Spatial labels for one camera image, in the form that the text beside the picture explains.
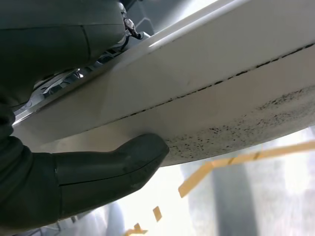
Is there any yellow tape table marking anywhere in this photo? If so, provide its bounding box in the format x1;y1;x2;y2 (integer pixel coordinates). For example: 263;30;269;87
124;140;315;236

